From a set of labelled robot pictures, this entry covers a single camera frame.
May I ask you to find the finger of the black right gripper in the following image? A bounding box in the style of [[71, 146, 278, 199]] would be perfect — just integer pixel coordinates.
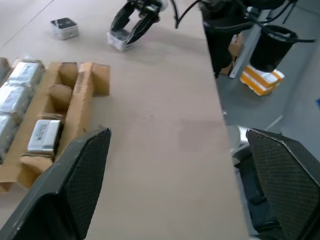
[[110, 3, 137, 33], [126, 13, 161, 46]]

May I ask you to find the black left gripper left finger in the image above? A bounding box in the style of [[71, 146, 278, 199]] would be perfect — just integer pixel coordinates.
[[0, 127, 112, 240]]

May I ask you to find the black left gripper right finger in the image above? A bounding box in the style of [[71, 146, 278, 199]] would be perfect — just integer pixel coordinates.
[[246, 128, 320, 240]]

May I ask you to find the silver camera with black top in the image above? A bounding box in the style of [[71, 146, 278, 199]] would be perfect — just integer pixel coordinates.
[[49, 17, 80, 41], [106, 28, 136, 53]]

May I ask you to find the cardboard divider tray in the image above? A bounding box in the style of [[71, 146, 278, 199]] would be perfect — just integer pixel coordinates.
[[0, 56, 111, 193]]

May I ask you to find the brown cardboard box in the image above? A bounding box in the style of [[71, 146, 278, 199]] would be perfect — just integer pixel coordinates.
[[219, 33, 244, 76]]

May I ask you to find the silver round robot part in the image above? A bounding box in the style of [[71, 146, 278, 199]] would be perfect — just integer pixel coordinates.
[[224, 124, 251, 161]]

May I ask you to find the black robot body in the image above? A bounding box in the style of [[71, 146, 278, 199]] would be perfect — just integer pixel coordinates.
[[198, 0, 254, 80]]

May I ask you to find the orange and white box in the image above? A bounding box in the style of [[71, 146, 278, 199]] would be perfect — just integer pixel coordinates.
[[239, 64, 286, 97]]

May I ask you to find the black waste bin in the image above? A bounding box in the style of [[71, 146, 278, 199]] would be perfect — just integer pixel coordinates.
[[249, 24, 300, 73]]

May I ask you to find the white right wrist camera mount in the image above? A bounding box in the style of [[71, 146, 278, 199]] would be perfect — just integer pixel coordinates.
[[156, 0, 171, 12]]

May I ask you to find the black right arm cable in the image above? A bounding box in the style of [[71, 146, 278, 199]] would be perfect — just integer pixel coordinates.
[[169, 0, 203, 30]]

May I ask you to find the grey metal post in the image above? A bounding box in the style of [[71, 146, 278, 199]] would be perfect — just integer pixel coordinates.
[[228, 7, 266, 79]]

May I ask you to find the black cable over bin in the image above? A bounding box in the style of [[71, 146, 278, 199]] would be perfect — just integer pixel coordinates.
[[246, 9, 316, 44]]

